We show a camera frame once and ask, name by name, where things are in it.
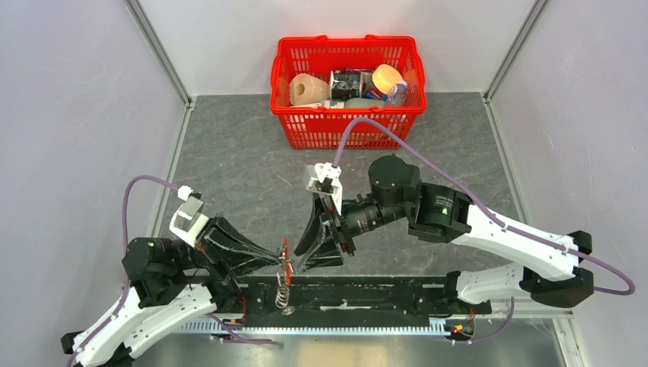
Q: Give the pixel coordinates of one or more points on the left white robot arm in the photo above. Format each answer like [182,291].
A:
[169,283]

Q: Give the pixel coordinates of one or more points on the toilet paper roll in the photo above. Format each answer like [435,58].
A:
[306,89]

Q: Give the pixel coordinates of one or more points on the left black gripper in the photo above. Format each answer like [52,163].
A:
[241,255]

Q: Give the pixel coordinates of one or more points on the white toothed cable strip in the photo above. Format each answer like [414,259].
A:
[206,325]

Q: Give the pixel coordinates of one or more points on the red plastic shopping basket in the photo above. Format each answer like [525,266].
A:
[319,56]

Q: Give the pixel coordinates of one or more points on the dark snack packet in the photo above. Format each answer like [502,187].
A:
[344,84]

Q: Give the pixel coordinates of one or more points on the clear plastic bottle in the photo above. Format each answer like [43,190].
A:
[398,95]

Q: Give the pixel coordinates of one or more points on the orange sponge disc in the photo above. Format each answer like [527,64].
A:
[385,77]

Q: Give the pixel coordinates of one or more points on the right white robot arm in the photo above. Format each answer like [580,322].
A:
[544,266]

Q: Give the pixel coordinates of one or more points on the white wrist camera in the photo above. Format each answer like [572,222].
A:
[323,179]
[188,220]

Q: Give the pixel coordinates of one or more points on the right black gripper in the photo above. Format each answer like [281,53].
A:
[318,232]

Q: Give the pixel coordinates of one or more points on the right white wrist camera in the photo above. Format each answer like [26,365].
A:
[323,179]

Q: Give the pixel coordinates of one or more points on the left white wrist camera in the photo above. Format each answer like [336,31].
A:
[188,220]

